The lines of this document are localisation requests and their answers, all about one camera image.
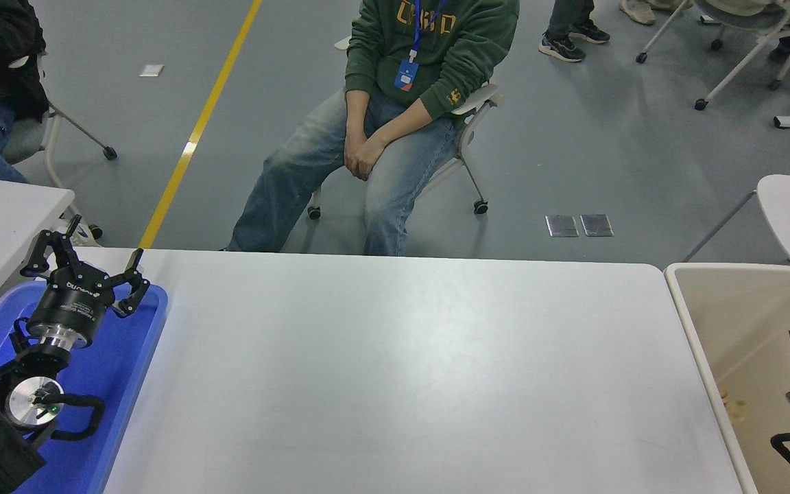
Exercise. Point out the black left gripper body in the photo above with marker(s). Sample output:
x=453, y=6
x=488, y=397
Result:
x=73, y=302

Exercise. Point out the person's right hand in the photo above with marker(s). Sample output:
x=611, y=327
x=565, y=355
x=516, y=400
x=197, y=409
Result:
x=355, y=151

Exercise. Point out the person's left hand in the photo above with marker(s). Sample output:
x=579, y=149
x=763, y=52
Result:
x=372, y=159

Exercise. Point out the large pale bin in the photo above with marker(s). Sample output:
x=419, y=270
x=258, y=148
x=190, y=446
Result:
x=745, y=329

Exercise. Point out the blue plastic tray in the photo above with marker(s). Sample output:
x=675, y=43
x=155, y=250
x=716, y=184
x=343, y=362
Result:
x=114, y=384

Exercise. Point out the white paper scrap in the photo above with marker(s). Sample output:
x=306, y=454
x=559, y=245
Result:
x=151, y=71

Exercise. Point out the metal floor plate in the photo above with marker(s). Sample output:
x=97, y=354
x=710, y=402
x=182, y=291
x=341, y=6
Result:
x=596, y=225
x=561, y=226

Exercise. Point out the white-framed wheeled chair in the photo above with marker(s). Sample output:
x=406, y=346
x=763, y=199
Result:
x=731, y=20

